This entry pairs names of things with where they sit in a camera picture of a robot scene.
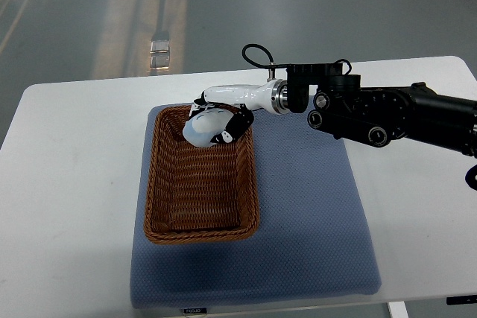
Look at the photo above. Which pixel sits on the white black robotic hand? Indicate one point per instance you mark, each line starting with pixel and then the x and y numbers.
pixel 242 101

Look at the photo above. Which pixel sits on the blue white plush toy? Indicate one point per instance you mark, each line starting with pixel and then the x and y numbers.
pixel 208 128

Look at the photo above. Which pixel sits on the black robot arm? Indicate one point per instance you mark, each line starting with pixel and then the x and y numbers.
pixel 337 104

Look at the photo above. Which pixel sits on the brown wicker basket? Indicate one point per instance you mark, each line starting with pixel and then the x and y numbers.
pixel 197 195

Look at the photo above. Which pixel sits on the metal floor plate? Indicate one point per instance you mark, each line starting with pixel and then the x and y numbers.
pixel 160 51

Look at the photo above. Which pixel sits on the blue foam mat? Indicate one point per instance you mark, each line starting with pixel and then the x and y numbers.
pixel 313 239

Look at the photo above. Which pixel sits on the white table leg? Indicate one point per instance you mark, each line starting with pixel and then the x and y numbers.
pixel 397 309

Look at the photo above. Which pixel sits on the black table control panel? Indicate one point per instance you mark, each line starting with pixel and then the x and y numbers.
pixel 461 300

